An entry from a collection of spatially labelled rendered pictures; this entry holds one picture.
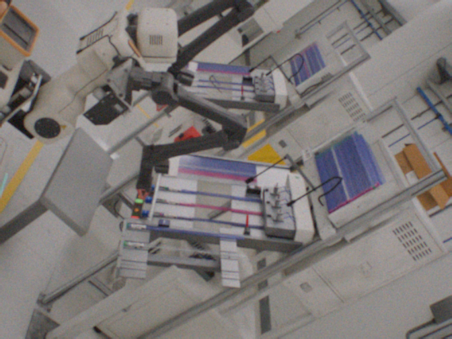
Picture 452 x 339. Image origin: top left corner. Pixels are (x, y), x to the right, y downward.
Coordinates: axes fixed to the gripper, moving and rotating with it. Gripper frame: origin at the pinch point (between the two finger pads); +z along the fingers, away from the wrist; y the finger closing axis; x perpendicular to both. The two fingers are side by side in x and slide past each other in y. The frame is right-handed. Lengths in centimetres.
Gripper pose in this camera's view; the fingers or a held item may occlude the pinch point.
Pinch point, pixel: (142, 198)
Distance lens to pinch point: 245.0
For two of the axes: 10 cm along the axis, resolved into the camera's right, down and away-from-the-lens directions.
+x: -9.8, -1.6, -0.9
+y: 0.0, -5.2, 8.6
